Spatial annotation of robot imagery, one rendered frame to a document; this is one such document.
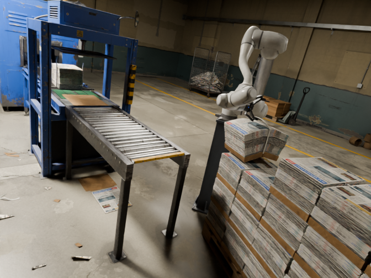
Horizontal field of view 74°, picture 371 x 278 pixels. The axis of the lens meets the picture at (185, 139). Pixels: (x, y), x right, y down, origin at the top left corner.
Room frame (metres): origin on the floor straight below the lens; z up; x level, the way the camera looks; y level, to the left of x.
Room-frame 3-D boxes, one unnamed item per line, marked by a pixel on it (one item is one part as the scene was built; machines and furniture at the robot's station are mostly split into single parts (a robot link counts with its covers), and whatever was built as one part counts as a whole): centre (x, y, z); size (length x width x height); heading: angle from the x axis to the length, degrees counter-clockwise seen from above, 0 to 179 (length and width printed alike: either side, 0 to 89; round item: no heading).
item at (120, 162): (1.89, 0.78, 0.74); 1.34 x 0.05 x 0.12; 44
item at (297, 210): (1.31, -0.80, 0.86); 0.38 x 0.29 x 0.04; 118
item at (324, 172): (1.31, -0.80, 1.06); 0.37 x 0.29 x 0.01; 118
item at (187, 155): (2.24, 0.42, 0.74); 1.34 x 0.05 x 0.12; 44
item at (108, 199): (2.10, 0.62, 0.00); 0.37 x 0.28 x 0.01; 44
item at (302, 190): (1.31, -0.80, 0.95); 0.38 x 0.29 x 0.23; 118
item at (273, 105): (8.09, -2.47, 0.28); 1.20 x 0.83 x 0.57; 44
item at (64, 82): (3.22, 1.70, 0.93); 0.38 x 0.30 x 0.26; 44
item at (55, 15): (2.80, 1.30, 1.65); 0.60 x 0.45 x 0.20; 134
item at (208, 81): (9.97, -0.37, 0.85); 1.21 x 0.83 x 1.71; 44
